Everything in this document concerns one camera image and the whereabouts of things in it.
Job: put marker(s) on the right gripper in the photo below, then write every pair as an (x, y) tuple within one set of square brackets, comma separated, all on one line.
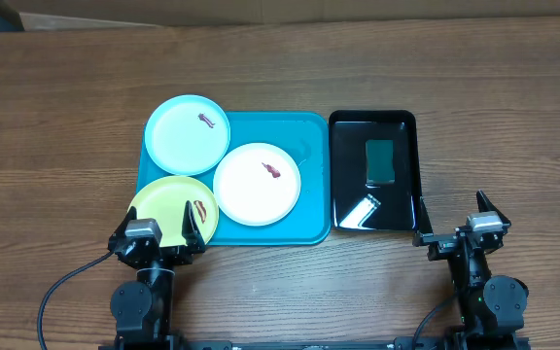
[(442, 243)]

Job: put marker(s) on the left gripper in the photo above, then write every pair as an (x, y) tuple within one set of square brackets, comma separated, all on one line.
[(182, 255)]

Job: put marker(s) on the green scouring sponge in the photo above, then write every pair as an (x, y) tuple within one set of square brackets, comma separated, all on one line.
[(380, 166)]

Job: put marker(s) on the white plate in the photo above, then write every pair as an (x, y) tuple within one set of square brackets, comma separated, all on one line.
[(257, 184)]

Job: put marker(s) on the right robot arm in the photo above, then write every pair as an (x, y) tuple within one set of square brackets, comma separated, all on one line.
[(491, 306)]

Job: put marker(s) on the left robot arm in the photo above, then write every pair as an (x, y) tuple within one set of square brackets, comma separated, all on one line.
[(142, 308)]

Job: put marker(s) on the black plastic tray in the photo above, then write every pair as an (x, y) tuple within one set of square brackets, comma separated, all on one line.
[(357, 206)]

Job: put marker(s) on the teal plastic tray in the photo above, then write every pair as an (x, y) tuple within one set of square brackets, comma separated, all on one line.
[(304, 136)]

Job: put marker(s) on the yellow plate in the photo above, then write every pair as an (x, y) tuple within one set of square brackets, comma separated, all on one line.
[(164, 200)]

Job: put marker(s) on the light blue plate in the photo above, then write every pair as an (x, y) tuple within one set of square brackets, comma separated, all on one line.
[(187, 135)]

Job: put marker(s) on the cardboard panel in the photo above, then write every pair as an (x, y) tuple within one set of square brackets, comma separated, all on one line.
[(45, 13)]

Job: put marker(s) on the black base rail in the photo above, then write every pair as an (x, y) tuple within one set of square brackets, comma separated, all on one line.
[(399, 343)]

